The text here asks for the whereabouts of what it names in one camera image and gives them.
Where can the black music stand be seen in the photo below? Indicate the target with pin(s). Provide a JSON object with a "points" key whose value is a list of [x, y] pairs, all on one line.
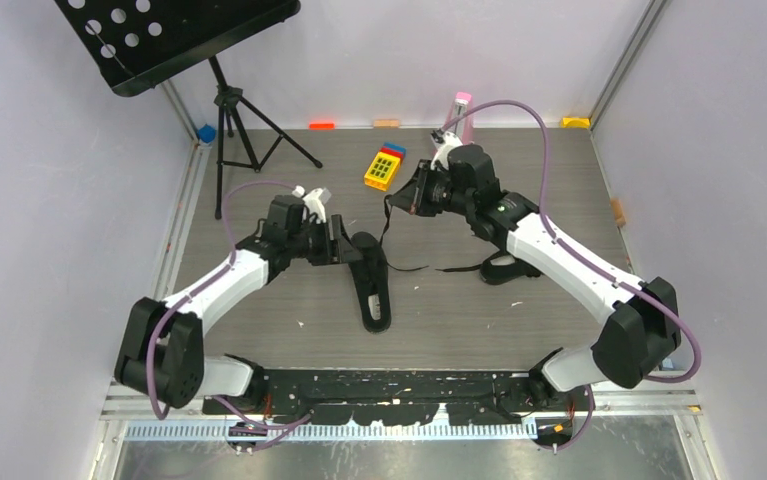
{"points": [[138, 45]]}

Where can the wooden block right edge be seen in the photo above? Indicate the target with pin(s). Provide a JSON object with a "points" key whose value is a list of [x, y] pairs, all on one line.
{"points": [[618, 212]]}

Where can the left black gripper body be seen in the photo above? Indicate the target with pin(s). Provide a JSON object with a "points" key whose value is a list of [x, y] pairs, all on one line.
{"points": [[312, 243]]}

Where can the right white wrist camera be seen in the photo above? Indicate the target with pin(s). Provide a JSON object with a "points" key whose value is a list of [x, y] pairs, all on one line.
{"points": [[445, 142]]}

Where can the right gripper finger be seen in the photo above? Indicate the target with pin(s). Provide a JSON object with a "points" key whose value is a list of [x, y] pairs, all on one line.
{"points": [[408, 197], [423, 171]]}

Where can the pink metronome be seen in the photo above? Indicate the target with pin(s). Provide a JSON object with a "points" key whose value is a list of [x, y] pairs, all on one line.
{"points": [[464, 128]]}

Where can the black canvas shoe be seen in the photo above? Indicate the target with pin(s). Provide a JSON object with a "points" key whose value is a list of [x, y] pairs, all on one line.
{"points": [[498, 269], [370, 276]]}

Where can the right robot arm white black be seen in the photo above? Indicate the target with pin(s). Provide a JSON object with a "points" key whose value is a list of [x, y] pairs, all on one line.
{"points": [[638, 318]]}

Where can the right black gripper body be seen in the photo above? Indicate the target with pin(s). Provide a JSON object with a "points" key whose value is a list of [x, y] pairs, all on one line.
{"points": [[441, 197]]}

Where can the yellow toy brick block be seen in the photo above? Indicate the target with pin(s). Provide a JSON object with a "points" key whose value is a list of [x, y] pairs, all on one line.
{"points": [[384, 166]]}

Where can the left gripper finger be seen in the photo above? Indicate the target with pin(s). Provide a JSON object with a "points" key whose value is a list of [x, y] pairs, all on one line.
{"points": [[339, 235], [344, 255]]}

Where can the yellow corner block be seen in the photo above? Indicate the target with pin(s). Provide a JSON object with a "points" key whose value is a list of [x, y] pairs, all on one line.
{"points": [[575, 123]]}

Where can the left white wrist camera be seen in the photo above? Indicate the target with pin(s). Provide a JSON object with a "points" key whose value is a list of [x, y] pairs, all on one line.
{"points": [[315, 201]]}

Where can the tan wooden block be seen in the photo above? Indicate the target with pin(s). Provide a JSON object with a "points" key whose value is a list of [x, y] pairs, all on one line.
{"points": [[386, 123]]}

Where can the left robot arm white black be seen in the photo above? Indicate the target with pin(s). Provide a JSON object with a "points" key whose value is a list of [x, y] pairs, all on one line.
{"points": [[162, 352]]}

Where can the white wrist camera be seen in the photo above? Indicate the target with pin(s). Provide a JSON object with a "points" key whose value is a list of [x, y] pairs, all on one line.
{"points": [[445, 142], [315, 201]]}

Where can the orange block at wall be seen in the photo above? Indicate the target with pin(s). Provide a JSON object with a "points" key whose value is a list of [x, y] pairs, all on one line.
{"points": [[322, 125]]}

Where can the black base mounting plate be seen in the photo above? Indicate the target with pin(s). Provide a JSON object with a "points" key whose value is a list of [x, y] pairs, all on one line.
{"points": [[402, 397]]}

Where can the blue corner block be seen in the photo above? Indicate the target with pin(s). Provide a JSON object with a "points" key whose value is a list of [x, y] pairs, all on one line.
{"points": [[206, 134]]}

